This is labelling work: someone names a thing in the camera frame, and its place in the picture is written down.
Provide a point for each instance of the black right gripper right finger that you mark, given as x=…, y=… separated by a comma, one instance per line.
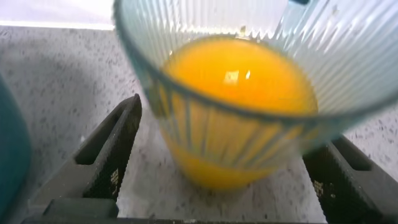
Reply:
x=354, y=186

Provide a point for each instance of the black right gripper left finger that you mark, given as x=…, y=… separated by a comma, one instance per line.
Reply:
x=102, y=168

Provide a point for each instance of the ribbed transparent plastic cup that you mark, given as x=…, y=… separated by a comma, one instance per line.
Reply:
x=326, y=53

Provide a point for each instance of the orange juice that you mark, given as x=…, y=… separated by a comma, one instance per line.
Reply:
x=242, y=81

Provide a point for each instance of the teal square plastic basin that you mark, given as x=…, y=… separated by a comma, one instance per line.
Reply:
x=12, y=149

